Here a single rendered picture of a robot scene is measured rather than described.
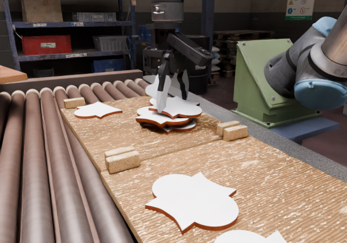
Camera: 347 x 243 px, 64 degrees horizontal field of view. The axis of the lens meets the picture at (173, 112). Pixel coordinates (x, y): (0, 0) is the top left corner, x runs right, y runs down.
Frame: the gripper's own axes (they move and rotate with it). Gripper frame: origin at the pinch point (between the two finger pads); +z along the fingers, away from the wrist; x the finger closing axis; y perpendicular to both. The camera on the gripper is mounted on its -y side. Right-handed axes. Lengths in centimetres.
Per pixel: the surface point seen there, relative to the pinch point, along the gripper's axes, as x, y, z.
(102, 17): -258, 313, -18
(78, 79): -18, 63, 4
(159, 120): 8.0, -1.0, 1.5
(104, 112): 6.4, 19.7, 4.0
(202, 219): 28.8, -24.0, 4.0
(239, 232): 28.2, -29.0, 4.0
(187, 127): 2.6, -5.3, 4.0
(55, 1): -204, 350, -40
